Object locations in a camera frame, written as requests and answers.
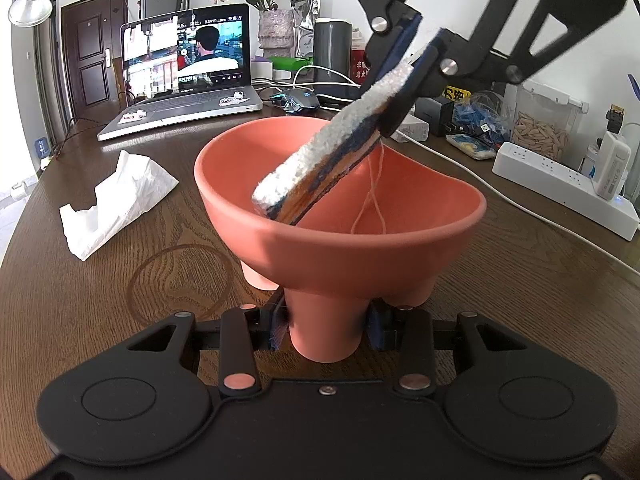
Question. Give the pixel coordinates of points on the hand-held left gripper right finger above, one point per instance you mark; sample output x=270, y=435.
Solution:
x=378, y=331

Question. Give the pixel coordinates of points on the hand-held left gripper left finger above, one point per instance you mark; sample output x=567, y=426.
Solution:
x=277, y=331

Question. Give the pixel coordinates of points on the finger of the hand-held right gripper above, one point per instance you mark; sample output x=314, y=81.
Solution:
x=417, y=80
x=397, y=45

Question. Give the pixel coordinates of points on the pink bowl with legs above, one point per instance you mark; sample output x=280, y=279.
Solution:
x=320, y=255

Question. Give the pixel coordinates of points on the white blue orange sponge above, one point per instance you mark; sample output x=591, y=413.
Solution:
x=320, y=152

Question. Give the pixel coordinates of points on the white tissue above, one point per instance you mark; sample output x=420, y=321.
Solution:
x=117, y=200

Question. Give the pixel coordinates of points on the black power adapter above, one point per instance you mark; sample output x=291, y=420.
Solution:
x=434, y=115

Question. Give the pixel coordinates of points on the yellow black label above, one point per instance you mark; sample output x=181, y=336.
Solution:
x=456, y=95

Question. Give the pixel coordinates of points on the red container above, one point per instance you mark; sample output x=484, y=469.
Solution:
x=357, y=60

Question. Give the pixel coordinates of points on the white power adapter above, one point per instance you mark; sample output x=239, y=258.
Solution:
x=412, y=127

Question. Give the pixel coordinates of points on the dark grey tumbler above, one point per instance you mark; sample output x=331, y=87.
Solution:
x=331, y=50

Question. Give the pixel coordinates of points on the blue plastic bag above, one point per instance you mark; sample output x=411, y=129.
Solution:
x=480, y=115

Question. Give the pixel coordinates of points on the yellow blue packet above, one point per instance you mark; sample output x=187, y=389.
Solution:
x=470, y=146

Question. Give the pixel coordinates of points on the silver foil bag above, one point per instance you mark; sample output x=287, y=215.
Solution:
x=305, y=25

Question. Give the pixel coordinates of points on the green box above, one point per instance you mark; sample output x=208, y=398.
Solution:
x=290, y=64

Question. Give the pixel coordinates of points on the black computer mouse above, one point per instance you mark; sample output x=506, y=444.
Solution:
x=296, y=98

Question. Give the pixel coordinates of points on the vase with pink flowers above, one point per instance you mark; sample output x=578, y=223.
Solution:
x=272, y=30

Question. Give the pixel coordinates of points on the clear box of wooden pieces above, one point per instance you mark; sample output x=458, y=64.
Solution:
x=542, y=130

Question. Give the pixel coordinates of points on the white power strip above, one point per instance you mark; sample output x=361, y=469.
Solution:
x=555, y=180

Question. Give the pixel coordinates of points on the white plug-in charger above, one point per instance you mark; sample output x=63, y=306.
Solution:
x=612, y=167

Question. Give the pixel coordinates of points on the silver laptop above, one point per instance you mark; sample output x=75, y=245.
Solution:
x=200, y=60

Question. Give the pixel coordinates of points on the brown door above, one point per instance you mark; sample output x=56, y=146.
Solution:
x=90, y=55

